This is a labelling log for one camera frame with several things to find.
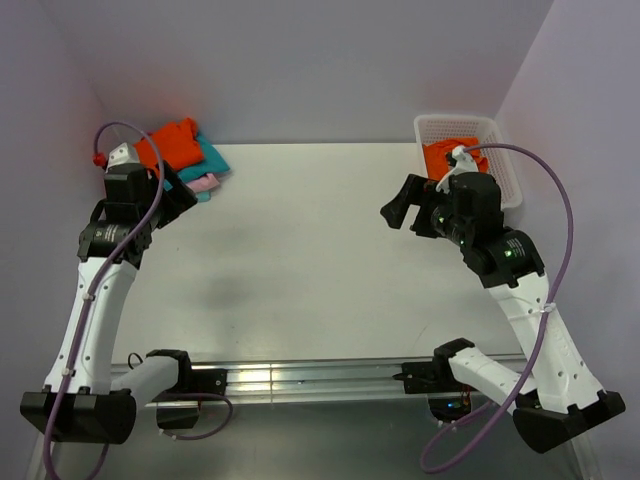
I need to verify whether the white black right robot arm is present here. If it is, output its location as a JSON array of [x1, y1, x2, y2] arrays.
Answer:
[[380, 173, 626, 453]]

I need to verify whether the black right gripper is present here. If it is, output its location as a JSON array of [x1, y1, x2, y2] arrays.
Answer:
[[380, 172, 471, 246]]

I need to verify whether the mint green folded t-shirt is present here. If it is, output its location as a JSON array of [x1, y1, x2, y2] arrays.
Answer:
[[196, 191, 212, 203]]

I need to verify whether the white plastic laundry basket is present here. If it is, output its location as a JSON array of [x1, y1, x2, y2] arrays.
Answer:
[[413, 114, 522, 209]]

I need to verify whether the pink folded t-shirt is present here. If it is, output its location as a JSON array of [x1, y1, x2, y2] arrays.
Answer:
[[187, 173, 220, 194]]

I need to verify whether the aluminium front rail frame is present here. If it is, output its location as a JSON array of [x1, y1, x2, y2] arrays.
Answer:
[[25, 355, 601, 480]]

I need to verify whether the teal folded t-shirt top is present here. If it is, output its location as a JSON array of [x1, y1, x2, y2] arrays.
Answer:
[[178, 132, 231, 183]]

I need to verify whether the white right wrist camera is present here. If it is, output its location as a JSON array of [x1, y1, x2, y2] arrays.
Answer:
[[436, 145, 479, 193]]

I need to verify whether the orange t-shirt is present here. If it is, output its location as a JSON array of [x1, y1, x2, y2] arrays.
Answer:
[[134, 118, 205, 174], [422, 137, 478, 181]]

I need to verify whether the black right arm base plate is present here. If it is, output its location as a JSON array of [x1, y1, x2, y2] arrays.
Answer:
[[393, 361, 473, 423]]

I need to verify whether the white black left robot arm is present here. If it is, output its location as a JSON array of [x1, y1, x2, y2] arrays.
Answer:
[[20, 163, 224, 445]]

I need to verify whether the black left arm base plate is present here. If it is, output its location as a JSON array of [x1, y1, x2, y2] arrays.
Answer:
[[154, 368, 228, 432]]

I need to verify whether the orange t-shirt in basket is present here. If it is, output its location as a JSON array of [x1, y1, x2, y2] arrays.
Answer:
[[422, 137, 478, 181]]

